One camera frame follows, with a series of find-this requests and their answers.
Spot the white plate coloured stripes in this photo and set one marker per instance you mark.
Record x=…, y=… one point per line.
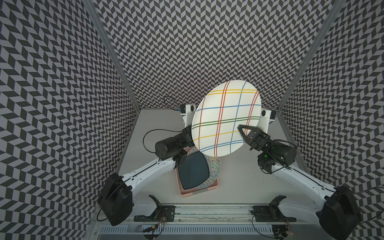
x=215, y=123

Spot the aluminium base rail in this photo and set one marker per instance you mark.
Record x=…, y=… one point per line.
x=205, y=222

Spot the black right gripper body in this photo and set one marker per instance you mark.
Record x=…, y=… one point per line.
x=256, y=139

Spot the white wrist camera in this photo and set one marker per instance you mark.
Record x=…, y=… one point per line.
x=187, y=111
x=267, y=117

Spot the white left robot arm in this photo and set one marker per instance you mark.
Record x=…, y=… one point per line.
x=116, y=198

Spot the teal square plate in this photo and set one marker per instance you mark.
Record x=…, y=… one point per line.
x=194, y=171

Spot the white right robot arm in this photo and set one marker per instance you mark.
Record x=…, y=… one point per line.
x=334, y=209

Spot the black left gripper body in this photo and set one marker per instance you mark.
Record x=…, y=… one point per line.
x=186, y=137

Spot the aluminium corner post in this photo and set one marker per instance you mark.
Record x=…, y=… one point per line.
x=324, y=29
x=94, y=17

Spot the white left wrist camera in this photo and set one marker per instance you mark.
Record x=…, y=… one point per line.
x=187, y=111

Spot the multicolour squiggle round plate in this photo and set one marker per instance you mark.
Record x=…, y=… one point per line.
x=214, y=164

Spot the aluminium corner post right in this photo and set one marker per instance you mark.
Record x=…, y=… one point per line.
x=324, y=29

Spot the pink perforated plastic tray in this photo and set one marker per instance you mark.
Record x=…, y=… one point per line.
x=186, y=193

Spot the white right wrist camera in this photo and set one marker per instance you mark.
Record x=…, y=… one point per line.
x=267, y=117

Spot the aluminium corner post left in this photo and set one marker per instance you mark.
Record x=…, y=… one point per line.
x=94, y=17

